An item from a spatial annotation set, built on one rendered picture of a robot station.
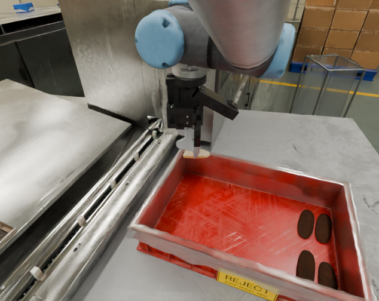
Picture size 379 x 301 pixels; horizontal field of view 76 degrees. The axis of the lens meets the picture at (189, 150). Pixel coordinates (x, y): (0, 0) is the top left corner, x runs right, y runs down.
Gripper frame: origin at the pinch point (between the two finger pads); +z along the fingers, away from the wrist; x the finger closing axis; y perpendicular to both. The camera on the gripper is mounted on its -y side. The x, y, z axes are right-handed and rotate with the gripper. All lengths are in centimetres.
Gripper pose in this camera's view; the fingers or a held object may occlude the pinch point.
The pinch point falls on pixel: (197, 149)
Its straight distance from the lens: 63.8
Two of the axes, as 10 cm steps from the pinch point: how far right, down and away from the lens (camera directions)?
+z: 0.0, 7.9, 6.1
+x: -0.2, 6.1, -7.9
